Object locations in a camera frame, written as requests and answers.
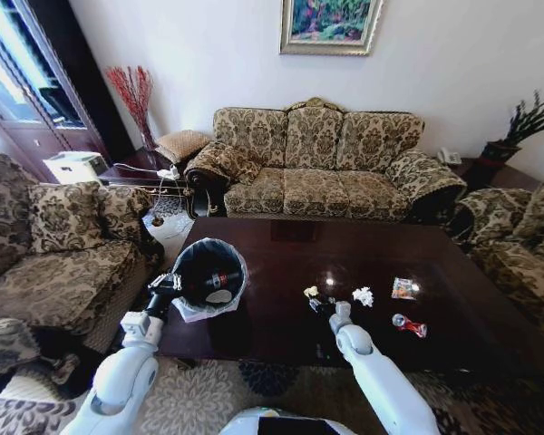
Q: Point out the colourful snack packet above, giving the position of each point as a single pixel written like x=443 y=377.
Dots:
x=404 y=288

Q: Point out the dark cola bottle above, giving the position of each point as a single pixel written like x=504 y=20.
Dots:
x=218 y=279

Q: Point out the patterned floral rug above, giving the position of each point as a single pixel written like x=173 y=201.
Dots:
x=195 y=394

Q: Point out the white power strip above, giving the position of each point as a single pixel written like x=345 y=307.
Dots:
x=168 y=172

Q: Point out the white desk telephone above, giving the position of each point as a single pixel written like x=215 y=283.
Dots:
x=449 y=156

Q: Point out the green leafy plant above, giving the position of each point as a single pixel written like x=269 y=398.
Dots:
x=528 y=118

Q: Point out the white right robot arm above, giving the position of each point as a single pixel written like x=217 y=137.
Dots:
x=381 y=376

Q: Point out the white paper scrap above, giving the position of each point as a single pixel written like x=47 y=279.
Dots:
x=220 y=296

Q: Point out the dark red plant pot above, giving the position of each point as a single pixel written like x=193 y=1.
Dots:
x=501 y=155

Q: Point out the floral armchair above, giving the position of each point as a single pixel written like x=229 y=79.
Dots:
x=63 y=267
x=521 y=254

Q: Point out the floral upholstered seat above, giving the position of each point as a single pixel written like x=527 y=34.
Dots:
x=4 y=344

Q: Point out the dark glass-door cabinet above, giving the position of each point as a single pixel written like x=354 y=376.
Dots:
x=41 y=81

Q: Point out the crushed red can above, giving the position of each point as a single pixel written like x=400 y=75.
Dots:
x=410 y=325

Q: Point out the yellowish paper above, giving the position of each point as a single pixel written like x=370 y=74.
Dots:
x=310 y=291

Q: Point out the framed landscape painting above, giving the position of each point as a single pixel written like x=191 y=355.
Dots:
x=331 y=22

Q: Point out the white crumpled paper ball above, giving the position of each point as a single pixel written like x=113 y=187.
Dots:
x=363 y=296

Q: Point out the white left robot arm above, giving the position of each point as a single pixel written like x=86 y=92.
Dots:
x=118 y=385

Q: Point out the dark wooden coffee table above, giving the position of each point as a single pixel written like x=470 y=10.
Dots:
x=276 y=326

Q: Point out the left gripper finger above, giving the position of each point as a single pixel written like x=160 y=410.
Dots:
x=177 y=283
x=158 y=280

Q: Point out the black trash bin with liner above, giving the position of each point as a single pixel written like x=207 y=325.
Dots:
x=208 y=272

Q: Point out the glass vase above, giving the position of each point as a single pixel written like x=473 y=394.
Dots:
x=148 y=138

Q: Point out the tan quilted cushion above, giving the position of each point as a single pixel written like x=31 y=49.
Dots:
x=181 y=144

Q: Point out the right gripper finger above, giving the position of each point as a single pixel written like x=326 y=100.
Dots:
x=331 y=299
x=314 y=301

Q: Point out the red decorative branches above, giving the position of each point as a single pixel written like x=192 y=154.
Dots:
x=133 y=93

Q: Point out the floral three-seat sofa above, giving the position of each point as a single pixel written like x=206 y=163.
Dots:
x=317 y=181

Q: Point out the dark wooden side table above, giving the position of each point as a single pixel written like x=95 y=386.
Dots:
x=136 y=167
x=503 y=177

